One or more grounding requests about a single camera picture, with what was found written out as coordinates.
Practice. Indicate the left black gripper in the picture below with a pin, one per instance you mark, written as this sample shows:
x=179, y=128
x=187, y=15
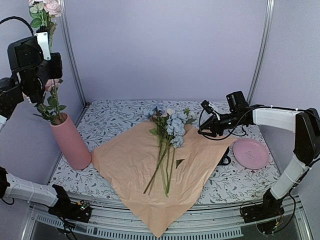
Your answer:
x=57, y=69

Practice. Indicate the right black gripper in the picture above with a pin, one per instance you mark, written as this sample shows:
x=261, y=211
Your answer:
x=214, y=125

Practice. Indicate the blue hydrangea flower bunch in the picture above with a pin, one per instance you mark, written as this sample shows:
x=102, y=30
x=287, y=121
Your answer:
x=169, y=129

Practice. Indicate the mauve and cream rose stem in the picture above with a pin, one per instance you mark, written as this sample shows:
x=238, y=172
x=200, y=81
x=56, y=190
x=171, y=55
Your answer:
x=159, y=117

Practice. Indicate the green paper bouquet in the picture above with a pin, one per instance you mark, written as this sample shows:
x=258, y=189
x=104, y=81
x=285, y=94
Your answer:
x=158, y=196

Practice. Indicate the pale pink rose stem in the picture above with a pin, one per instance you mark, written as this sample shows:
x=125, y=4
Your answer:
x=45, y=112

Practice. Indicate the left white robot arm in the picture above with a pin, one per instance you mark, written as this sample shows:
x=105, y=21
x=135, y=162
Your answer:
x=11, y=186

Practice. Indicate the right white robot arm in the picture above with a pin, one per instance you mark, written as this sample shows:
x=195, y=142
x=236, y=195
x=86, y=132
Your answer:
x=303, y=125

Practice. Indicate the pink cylindrical vase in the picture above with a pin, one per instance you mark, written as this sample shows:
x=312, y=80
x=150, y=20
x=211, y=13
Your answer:
x=71, y=143

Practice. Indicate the white flower leafy stems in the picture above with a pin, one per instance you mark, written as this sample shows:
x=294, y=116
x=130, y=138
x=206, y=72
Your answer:
x=175, y=128

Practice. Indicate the dark blue mug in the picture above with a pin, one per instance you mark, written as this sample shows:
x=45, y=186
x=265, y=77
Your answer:
x=225, y=160

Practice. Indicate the loose dark green leaf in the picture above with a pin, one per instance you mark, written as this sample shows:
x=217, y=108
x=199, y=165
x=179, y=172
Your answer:
x=178, y=162

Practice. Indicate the pink plate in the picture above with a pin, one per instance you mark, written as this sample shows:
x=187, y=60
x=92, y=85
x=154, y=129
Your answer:
x=250, y=153

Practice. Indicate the floral patterned table mat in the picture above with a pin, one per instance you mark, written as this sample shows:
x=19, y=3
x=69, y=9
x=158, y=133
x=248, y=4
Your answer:
x=105, y=119

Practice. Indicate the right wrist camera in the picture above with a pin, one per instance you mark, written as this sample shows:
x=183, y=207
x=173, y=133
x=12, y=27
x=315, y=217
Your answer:
x=209, y=109

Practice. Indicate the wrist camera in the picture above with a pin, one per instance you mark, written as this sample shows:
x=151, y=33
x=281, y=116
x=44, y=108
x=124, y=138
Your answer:
x=209, y=109
x=43, y=42

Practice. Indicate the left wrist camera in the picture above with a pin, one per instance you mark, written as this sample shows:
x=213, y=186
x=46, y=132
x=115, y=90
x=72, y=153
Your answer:
x=43, y=42

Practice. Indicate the left aluminium frame post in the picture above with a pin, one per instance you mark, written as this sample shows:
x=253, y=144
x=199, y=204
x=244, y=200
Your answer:
x=70, y=53

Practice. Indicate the aluminium frame post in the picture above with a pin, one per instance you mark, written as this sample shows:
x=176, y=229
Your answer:
x=267, y=24
x=70, y=53

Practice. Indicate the aluminium front rail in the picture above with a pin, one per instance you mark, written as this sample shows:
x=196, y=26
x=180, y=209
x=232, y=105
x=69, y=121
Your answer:
x=111, y=220

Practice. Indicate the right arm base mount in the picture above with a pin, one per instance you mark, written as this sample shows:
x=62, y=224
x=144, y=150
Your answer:
x=271, y=217

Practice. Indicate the right aluminium frame post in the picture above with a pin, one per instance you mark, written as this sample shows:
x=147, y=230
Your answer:
x=267, y=24

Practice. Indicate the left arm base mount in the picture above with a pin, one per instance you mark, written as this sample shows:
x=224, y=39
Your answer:
x=78, y=211

